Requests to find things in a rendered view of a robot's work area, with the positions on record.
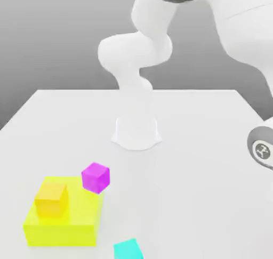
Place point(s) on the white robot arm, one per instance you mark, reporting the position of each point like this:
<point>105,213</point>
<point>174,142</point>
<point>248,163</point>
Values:
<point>136,50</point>

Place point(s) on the small magenta cube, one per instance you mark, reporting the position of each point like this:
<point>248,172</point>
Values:
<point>95,178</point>

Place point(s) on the small orange cube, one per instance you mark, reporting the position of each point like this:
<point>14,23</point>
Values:
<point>50,201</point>

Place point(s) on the small cyan cube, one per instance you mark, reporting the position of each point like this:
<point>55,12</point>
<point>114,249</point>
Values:
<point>127,250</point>

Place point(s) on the large yellow box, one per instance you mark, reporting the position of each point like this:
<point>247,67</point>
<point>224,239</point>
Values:
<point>79,212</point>

